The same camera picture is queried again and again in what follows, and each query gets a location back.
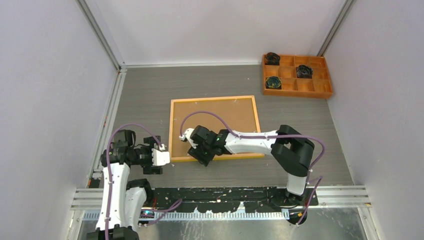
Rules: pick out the aluminium left side rail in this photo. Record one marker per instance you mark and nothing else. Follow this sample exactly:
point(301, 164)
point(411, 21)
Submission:
point(107, 125)

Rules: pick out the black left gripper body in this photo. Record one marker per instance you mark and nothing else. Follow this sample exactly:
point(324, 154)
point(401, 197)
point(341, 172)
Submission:
point(144, 156)

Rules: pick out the orange compartment tray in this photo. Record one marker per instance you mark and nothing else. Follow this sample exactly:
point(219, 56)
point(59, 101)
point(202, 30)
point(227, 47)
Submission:
point(301, 76)

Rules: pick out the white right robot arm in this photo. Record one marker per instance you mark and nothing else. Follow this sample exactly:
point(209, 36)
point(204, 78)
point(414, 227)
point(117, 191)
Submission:
point(291, 150)

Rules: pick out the brown fibreboard backing board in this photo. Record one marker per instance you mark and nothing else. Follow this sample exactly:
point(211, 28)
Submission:
point(238, 112)

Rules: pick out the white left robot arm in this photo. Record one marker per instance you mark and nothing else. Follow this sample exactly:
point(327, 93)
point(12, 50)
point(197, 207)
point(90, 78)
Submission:
point(122, 199)

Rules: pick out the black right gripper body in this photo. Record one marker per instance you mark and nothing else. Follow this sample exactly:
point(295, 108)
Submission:
point(203, 153)

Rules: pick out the aluminium front rail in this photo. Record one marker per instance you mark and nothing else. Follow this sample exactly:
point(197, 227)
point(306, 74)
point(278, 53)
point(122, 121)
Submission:
point(329, 197)

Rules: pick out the aluminium rail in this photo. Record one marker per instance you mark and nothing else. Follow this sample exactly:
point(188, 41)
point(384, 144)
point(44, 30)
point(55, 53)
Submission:
point(107, 125)
point(329, 197)

